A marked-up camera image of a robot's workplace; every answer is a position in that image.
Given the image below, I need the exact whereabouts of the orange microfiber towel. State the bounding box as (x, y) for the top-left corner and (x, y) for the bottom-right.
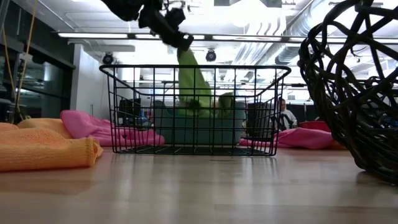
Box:
(328, 139), (348, 151)
(0, 122), (104, 173)
(17, 117), (75, 140)

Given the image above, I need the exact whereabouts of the yellow cable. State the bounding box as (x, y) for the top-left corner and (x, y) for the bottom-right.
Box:
(1, 0), (39, 122)

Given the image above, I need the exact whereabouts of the black office chair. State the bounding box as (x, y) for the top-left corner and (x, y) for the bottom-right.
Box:
(247, 102), (274, 138)

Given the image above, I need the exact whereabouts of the ceiling light strip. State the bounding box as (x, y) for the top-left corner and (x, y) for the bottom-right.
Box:
(57, 32), (130, 40)
(211, 34), (282, 42)

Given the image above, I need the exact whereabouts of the silver ventilation duct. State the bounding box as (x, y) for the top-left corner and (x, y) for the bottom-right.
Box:
(273, 0), (330, 65)

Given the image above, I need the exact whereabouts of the round dark wire basket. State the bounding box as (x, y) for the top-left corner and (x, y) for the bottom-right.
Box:
(297, 0), (398, 185)

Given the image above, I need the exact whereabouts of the pink microfiber towel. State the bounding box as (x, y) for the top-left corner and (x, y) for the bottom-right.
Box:
(60, 109), (166, 147)
(239, 126), (335, 150)

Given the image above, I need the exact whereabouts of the green microfiber towel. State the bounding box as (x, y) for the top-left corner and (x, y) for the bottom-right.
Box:
(216, 91), (236, 118)
(176, 48), (215, 118)

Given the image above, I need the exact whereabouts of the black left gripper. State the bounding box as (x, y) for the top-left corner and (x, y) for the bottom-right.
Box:
(138, 1), (195, 52)

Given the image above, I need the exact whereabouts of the black computer monitor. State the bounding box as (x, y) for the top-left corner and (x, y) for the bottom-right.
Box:
(118, 98), (142, 125)

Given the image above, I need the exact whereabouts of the person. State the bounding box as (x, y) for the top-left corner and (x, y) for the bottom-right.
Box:
(273, 98), (299, 131)

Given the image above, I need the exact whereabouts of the black wire basket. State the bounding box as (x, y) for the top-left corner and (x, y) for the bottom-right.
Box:
(98, 64), (292, 157)

